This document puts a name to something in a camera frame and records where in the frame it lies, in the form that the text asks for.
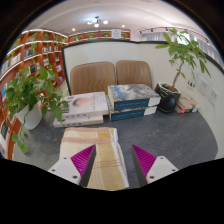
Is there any white wall outlet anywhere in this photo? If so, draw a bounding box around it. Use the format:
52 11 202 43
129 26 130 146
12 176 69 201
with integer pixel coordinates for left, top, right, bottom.
198 78 211 96
208 87 220 107

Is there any black track light rail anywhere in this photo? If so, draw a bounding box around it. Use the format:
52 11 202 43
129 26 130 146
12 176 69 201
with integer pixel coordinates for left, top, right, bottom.
139 26 201 38

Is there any ceiling lamp cluster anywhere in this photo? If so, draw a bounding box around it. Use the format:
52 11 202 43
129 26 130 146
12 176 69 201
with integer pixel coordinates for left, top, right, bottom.
87 15 110 29

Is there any beige and yellow striped towel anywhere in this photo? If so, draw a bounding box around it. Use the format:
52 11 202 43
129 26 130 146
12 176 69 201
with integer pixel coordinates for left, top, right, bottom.
59 126 130 192

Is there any brown leather chair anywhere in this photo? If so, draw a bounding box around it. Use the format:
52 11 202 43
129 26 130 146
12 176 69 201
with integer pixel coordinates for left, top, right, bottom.
115 59 154 89
69 61 117 96

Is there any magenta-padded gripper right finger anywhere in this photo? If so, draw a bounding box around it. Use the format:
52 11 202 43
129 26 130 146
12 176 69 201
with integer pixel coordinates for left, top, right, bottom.
130 144 180 188

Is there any stack of small books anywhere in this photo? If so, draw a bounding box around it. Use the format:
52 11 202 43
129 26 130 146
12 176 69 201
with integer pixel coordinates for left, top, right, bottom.
174 94 200 115

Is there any orange wooden bookshelf unit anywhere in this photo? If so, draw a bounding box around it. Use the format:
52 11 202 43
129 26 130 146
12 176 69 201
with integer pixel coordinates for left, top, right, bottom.
0 29 131 161

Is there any white sheer curtain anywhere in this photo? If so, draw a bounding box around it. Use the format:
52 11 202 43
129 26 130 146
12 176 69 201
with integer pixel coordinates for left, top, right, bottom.
139 31 223 64

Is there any tall plant in black pot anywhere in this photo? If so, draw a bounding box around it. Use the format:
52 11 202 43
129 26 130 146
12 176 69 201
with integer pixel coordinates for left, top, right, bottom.
154 27 212 114

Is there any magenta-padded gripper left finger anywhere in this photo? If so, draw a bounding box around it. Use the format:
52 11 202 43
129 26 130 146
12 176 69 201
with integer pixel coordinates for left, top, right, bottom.
48 144 98 188

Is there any large white book with portrait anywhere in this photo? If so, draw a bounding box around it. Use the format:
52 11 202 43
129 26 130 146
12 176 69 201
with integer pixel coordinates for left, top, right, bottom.
61 91 109 120

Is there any small white sign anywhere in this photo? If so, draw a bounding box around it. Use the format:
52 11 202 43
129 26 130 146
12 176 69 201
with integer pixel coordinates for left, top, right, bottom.
110 28 123 40

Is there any thick dark blue-spined book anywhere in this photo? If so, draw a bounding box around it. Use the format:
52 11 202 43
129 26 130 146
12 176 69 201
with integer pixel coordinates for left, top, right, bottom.
107 83 162 112
108 105 158 122

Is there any pothos plant in white pot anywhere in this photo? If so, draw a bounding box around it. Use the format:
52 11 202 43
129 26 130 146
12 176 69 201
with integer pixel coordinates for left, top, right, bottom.
3 64 69 155

